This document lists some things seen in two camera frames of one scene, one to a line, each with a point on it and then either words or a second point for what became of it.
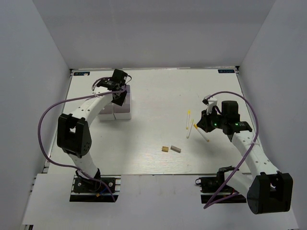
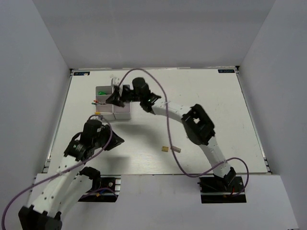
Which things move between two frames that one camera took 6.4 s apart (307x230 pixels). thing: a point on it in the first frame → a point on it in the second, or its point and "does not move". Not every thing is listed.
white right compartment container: (123, 112) does not move
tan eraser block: (165, 149) does not move
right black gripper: (204, 123) → (115, 98)
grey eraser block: (175, 148) does not move
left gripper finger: (118, 97) → (115, 141)
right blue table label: (226, 71) does not move
